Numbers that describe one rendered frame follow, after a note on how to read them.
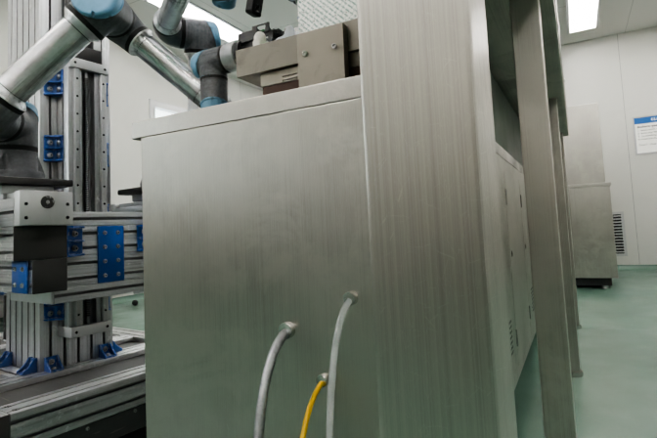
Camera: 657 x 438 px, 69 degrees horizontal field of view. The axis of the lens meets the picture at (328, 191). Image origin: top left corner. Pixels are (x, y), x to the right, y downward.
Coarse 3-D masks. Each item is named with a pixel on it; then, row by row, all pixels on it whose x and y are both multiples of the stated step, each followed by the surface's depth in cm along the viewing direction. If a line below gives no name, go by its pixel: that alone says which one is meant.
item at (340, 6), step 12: (312, 0) 117; (324, 0) 116; (336, 0) 114; (348, 0) 113; (300, 12) 119; (312, 12) 117; (324, 12) 116; (336, 12) 114; (348, 12) 113; (300, 24) 119; (312, 24) 117; (324, 24) 115
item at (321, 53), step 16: (304, 32) 92; (320, 32) 91; (336, 32) 89; (304, 48) 92; (320, 48) 91; (336, 48) 89; (304, 64) 92; (320, 64) 90; (336, 64) 89; (304, 80) 92; (320, 80) 90
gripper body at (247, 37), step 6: (258, 24) 121; (252, 30) 121; (258, 30) 123; (264, 30) 120; (270, 30) 120; (276, 30) 122; (282, 30) 124; (240, 36) 125; (246, 36) 124; (252, 36) 121; (270, 36) 120; (276, 36) 122; (240, 42) 125; (246, 42) 125; (252, 42) 121; (234, 48) 124; (240, 48) 125; (234, 54) 124
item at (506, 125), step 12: (492, 84) 161; (492, 96) 159; (504, 96) 191; (504, 108) 188; (504, 120) 185; (516, 120) 226; (504, 132) 182; (516, 132) 222; (504, 144) 179; (516, 144) 217; (516, 156) 213
